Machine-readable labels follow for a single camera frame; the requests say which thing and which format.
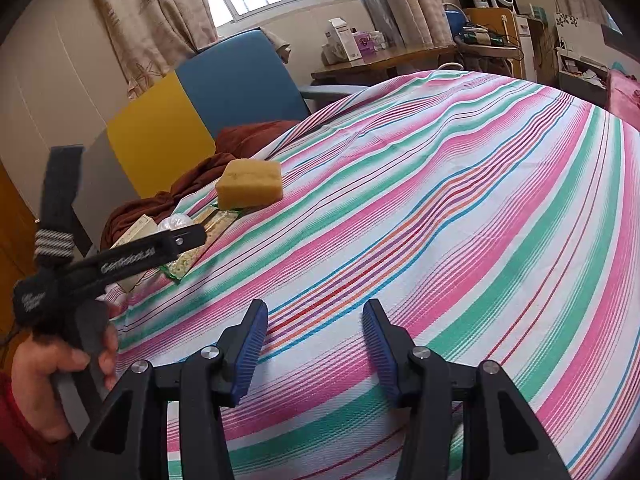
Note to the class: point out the blue headboard panel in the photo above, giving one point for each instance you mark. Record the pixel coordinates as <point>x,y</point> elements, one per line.
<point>235,85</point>

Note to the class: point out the wooden cabinet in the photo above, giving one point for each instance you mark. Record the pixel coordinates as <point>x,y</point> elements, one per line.
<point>492,20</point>

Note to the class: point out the person's left hand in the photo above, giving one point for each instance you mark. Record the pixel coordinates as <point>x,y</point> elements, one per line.
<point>35,385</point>

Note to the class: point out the beige patterned curtain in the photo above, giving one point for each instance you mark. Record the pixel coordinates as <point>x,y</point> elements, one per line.
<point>150,10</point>
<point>420,0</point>

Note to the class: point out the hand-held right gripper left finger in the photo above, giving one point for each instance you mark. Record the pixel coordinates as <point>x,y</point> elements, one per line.
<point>250,345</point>

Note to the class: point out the white crumpled plastic wrap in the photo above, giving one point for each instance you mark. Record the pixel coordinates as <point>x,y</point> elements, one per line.
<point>175,221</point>

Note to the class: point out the pink blanket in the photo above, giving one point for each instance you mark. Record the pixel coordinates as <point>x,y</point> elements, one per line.
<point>625,95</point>

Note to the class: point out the dark board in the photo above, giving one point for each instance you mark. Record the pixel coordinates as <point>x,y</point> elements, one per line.
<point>380,0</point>

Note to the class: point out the brown garment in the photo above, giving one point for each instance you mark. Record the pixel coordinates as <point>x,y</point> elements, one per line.
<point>150,210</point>

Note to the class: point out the person's left forearm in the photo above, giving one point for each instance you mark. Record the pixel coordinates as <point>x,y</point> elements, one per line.
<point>20,452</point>

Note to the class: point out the yellow headboard panel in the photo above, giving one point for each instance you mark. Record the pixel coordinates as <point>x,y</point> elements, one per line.
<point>160,130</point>

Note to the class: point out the wooden wardrobe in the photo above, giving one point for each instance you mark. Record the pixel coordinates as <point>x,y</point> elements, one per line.
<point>15,235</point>

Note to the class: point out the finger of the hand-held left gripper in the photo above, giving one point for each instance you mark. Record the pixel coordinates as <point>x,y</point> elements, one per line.
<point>185,240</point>

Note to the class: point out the cream cardboard box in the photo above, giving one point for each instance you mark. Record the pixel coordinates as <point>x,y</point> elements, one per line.
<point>135,230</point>

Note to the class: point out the white shelf unit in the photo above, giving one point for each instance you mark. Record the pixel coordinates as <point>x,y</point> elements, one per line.
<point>580,70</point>

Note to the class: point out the wooden desk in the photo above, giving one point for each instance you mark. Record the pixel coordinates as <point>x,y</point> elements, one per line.
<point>380,62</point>

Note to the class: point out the blue bag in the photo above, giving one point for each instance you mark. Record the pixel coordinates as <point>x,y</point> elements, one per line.
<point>455,20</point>

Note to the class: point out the grey bed rail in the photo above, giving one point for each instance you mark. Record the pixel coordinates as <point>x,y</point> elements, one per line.
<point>330,92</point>

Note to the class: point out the green-edged snack packet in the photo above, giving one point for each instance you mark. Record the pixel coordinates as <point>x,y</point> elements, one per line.
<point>215,222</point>

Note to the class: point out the striped bedsheet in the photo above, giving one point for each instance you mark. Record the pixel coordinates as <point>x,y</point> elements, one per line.
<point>450,210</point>

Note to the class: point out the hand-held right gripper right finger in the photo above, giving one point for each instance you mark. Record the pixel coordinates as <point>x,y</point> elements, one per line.
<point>380,350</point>

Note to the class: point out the yellow sponge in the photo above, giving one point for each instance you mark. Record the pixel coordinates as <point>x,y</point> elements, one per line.
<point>250,185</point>

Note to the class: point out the purple box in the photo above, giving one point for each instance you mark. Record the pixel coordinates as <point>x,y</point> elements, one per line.
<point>365,42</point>

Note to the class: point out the white carton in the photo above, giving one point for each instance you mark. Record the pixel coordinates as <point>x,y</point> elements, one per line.
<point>345,40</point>

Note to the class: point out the white appliance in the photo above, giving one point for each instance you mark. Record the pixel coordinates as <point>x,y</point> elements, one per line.
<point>526,45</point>

